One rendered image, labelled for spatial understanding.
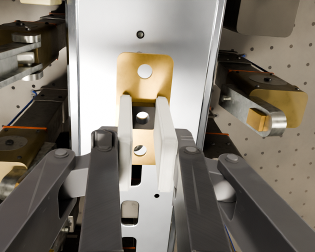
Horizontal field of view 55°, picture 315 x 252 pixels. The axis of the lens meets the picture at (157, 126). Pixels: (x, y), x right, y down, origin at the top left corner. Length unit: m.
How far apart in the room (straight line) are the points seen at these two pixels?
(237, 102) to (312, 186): 0.65
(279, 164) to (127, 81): 0.80
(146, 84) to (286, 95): 0.30
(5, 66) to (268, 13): 0.37
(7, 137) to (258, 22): 0.43
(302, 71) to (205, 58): 0.45
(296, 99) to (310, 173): 0.57
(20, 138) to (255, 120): 0.36
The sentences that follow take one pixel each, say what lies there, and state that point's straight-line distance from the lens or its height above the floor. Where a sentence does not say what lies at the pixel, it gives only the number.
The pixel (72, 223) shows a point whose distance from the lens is 0.62.
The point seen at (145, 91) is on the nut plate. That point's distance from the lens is 0.21.
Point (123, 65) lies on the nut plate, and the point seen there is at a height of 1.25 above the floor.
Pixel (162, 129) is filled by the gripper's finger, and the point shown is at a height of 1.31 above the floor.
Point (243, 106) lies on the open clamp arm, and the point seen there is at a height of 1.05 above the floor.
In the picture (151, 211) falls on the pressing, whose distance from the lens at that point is 0.58.
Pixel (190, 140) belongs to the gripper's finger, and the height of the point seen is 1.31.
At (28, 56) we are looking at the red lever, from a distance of 0.41.
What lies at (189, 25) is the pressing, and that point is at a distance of 0.46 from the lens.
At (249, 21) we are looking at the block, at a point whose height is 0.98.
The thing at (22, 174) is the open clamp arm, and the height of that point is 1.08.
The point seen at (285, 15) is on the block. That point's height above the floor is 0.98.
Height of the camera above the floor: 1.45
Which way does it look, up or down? 66 degrees down
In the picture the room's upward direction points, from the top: 170 degrees clockwise
